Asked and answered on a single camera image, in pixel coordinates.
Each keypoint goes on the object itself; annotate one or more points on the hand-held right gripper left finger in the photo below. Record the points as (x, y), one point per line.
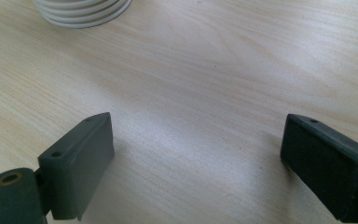
(77, 168)

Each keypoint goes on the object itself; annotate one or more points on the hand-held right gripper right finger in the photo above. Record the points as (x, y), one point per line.
(329, 165)

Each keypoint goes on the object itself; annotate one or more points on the stack of white plates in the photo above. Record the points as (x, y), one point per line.
(82, 11)

